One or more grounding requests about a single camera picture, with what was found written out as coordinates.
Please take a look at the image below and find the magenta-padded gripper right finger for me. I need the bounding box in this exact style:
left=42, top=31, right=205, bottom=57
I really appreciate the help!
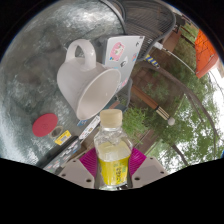
left=128, top=147, right=169, bottom=189

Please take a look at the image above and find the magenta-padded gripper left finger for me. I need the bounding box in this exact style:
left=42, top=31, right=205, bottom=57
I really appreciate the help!
left=58, top=148, right=100, bottom=189

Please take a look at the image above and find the clear bottle with yellow label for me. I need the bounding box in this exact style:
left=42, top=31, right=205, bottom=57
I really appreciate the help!
left=93, top=109, right=134, bottom=191

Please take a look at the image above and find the yellow card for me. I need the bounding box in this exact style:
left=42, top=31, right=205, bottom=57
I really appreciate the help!
left=54, top=129, right=72, bottom=146

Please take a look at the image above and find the small dark round disc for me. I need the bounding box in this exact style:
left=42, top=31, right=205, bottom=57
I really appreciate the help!
left=49, top=126, right=63, bottom=138

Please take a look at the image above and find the white mug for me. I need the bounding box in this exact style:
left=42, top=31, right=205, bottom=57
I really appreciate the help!
left=56, top=38, right=122, bottom=121

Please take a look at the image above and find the blue and yellow striped cone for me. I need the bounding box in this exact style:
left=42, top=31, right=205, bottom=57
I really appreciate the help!
left=143, top=54, right=161, bottom=69

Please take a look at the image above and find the silver laptop with stickers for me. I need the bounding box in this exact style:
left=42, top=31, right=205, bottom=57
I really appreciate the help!
left=101, top=35, right=146, bottom=96

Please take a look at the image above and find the orange canopy tent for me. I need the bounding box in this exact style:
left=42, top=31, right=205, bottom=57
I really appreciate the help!
left=153, top=29, right=224, bottom=79

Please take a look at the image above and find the wooden bench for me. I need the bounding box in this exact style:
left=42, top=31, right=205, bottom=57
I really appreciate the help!
left=161, top=26, right=184, bottom=53

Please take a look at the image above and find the grey mesh chair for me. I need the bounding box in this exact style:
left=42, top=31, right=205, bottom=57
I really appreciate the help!
left=99, top=0, right=178, bottom=61

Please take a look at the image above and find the striped globe lamp post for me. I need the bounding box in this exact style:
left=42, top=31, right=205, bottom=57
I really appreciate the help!
left=131, top=85, right=176, bottom=127

